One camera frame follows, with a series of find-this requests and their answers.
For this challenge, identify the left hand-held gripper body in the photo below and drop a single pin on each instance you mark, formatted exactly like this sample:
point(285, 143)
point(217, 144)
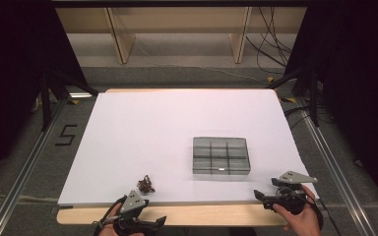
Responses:
point(133, 203)

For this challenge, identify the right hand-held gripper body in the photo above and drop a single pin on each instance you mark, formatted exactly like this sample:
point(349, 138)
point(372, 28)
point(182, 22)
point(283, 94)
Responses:
point(290, 200)

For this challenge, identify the small brown hair clip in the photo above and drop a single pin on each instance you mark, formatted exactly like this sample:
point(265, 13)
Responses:
point(146, 185)

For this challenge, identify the clear plastic compartment box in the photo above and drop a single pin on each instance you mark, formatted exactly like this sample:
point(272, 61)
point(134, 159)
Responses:
point(221, 155)

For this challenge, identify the person's right hand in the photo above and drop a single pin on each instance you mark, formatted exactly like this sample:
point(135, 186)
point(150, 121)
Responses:
point(303, 223)

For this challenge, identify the person's left hand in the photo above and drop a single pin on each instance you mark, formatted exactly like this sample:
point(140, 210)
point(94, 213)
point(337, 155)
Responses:
point(109, 229)

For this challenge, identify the white table cover sheet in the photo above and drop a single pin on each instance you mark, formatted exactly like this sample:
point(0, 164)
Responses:
point(151, 131)

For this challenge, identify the black metal stand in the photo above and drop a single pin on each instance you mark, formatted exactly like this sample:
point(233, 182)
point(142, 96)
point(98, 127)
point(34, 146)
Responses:
point(47, 98)
point(313, 98)

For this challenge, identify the black curtain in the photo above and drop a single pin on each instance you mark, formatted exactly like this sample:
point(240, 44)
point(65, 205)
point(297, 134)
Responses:
point(357, 82)
point(10, 82)

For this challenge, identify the beige wooden shelf unit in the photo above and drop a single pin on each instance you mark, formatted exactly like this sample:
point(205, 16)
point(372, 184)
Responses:
point(121, 36)

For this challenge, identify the aluminium floor rail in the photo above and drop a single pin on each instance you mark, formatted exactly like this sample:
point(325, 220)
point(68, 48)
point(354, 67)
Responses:
point(29, 164)
point(338, 164)

